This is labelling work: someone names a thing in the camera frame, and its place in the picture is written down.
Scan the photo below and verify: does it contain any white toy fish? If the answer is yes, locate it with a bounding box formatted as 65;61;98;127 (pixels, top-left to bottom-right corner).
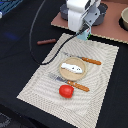
61;63;83;74

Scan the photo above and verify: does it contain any red toy tomato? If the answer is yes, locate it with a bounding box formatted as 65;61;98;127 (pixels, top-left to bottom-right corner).
59;85;74;98

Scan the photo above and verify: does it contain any brown toy sausage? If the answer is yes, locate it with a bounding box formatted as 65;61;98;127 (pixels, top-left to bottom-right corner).
37;39;56;45

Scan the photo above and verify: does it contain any small toy milk carton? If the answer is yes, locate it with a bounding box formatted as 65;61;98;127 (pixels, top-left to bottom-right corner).
78;28;91;40

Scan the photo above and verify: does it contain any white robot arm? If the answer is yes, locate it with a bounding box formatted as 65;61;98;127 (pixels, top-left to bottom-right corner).
66;0;101;32

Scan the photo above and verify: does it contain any round wooden plate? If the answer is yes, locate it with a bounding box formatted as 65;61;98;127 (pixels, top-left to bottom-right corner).
59;57;87;81

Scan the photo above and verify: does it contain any beige woven placemat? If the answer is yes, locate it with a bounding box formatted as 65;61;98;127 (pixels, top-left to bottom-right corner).
17;37;118;128

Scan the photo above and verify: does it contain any small grey pot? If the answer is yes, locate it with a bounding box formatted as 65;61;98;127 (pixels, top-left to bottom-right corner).
60;4;68;20

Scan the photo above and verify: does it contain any large grey pot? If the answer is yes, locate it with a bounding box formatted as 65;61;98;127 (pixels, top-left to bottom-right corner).
93;3;108;26

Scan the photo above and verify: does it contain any beige bowl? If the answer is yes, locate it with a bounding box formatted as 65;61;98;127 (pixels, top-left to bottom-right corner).
121;7;128;30

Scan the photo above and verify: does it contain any blue basket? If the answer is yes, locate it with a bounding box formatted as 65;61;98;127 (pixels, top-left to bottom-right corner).
0;0;23;15

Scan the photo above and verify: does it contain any wooden handled fork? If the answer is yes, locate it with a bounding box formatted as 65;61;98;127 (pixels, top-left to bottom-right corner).
48;73;89;92

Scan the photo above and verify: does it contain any wooden handled knife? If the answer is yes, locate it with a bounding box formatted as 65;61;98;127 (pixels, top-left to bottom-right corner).
62;52;102;65

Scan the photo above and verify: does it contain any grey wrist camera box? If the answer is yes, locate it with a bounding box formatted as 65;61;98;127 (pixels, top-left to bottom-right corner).
85;5;100;26

